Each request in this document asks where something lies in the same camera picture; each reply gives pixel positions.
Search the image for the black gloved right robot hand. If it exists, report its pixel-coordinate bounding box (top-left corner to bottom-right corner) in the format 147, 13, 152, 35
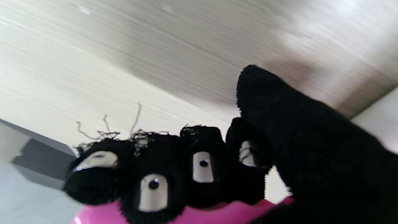
62, 64, 398, 224

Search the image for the pink lint roller handle frame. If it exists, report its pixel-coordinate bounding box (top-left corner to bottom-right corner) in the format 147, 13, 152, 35
72, 196, 294, 224

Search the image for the dark grey block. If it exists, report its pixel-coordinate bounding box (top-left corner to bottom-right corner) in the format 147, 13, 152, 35
11, 137, 80, 190

